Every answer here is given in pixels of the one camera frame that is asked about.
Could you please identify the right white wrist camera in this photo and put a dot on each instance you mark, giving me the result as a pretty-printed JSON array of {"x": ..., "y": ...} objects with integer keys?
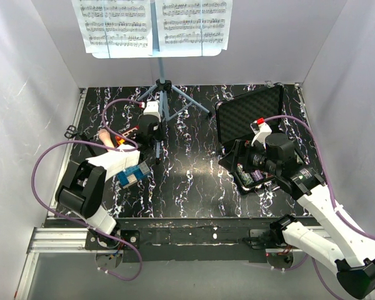
[{"x": 261, "y": 131}]

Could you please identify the blue music stand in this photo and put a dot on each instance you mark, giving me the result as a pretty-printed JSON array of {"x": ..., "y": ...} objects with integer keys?
[{"x": 162, "y": 87}]

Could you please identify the pink toy microphone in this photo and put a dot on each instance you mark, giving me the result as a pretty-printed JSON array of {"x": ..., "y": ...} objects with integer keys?
[{"x": 105, "y": 138}]

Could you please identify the green chip row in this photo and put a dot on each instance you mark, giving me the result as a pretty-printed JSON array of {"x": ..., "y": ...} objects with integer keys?
[{"x": 244, "y": 177}]

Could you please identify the sheet music page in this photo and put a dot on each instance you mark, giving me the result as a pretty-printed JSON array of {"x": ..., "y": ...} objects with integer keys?
[
  {"x": 115, "y": 29},
  {"x": 193, "y": 28}
]

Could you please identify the blue grey brick toy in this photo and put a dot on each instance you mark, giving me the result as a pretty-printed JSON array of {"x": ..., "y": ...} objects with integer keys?
[{"x": 132, "y": 175}]

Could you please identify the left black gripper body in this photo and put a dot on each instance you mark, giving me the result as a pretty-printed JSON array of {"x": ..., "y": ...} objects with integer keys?
[{"x": 160, "y": 138}]

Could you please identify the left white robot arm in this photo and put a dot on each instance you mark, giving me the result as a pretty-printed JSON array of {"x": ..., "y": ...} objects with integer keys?
[{"x": 82, "y": 186}]

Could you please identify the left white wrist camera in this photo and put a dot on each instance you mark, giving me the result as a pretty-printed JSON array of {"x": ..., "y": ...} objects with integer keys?
[{"x": 150, "y": 108}]

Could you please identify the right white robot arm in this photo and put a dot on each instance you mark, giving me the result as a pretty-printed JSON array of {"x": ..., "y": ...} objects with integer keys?
[{"x": 348, "y": 254}]

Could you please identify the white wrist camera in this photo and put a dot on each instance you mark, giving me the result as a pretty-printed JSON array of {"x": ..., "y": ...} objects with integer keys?
[
  {"x": 150, "y": 108},
  {"x": 261, "y": 131}
]

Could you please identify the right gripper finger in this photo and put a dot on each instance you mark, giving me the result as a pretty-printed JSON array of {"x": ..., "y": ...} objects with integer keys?
[
  {"x": 239, "y": 148},
  {"x": 230, "y": 162}
]

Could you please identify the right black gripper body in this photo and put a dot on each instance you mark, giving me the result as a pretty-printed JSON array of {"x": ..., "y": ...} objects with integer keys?
[{"x": 259, "y": 159}]

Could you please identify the left aluminium rail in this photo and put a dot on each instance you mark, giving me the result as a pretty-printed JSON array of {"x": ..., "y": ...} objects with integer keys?
[{"x": 59, "y": 233}]

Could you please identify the purple chip row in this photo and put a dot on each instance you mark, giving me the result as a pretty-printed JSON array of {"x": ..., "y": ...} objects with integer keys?
[{"x": 258, "y": 176}]

